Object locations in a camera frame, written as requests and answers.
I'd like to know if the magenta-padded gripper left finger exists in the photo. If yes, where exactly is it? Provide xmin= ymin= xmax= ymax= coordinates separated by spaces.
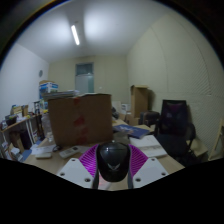
xmin=55 ymin=143 xmax=101 ymax=190

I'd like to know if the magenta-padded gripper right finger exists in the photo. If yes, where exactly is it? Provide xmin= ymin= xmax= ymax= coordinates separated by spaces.
xmin=126 ymin=143 xmax=170 ymax=190

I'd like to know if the black computer mouse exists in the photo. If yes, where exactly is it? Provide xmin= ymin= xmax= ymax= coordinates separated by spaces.
xmin=95 ymin=141 xmax=132 ymax=183

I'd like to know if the white open book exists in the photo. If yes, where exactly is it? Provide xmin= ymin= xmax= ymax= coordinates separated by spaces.
xmin=129 ymin=134 xmax=168 ymax=159

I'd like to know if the small flat white device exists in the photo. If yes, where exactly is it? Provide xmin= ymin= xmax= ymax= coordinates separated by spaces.
xmin=34 ymin=151 xmax=53 ymax=160

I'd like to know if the white paper sheet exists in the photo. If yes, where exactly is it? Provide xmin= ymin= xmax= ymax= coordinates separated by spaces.
xmin=30 ymin=143 xmax=58 ymax=156

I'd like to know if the blue book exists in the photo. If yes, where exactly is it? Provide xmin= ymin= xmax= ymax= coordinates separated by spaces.
xmin=112 ymin=123 xmax=151 ymax=139

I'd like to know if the clear plastic tub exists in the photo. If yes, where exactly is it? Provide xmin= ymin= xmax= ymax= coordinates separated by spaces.
xmin=113 ymin=131 xmax=131 ymax=145

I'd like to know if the black office chair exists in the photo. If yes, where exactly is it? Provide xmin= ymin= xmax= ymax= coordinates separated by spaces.
xmin=154 ymin=99 xmax=197 ymax=158

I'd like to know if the clear plastic jug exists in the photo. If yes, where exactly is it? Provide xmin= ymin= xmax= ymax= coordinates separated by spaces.
xmin=41 ymin=113 xmax=54 ymax=143

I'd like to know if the large brown cardboard box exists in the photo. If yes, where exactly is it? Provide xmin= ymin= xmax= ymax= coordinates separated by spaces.
xmin=47 ymin=93 xmax=114 ymax=148

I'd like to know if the cluttered shelf unit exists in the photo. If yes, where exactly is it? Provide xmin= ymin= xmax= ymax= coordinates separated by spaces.
xmin=0 ymin=99 xmax=51 ymax=161

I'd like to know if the tall open cardboard box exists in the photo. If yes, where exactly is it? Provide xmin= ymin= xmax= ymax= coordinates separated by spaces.
xmin=129 ymin=84 xmax=150 ymax=118

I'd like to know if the blue-printed white carton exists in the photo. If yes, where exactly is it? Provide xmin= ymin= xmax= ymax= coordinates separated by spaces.
xmin=38 ymin=79 xmax=59 ymax=100

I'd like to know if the ceiling tube light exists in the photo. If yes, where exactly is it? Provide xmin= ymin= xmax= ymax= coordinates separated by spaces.
xmin=70 ymin=24 xmax=81 ymax=46

